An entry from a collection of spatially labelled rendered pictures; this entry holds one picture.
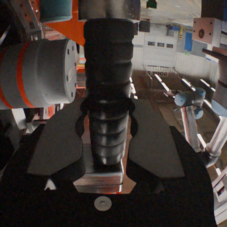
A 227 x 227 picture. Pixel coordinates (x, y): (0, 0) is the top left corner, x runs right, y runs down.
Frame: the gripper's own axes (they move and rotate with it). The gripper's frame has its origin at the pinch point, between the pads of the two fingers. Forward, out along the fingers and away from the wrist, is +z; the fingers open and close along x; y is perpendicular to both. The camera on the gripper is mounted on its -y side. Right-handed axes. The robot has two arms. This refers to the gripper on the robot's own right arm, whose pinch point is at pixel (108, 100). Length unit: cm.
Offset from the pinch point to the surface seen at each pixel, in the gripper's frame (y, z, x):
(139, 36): 40, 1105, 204
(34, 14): -12.9, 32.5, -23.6
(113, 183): 9.3, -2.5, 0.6
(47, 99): 5.6, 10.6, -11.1
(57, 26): -9, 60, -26
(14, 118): 11.4, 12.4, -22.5
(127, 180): 678, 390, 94
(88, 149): 7.1, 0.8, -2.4
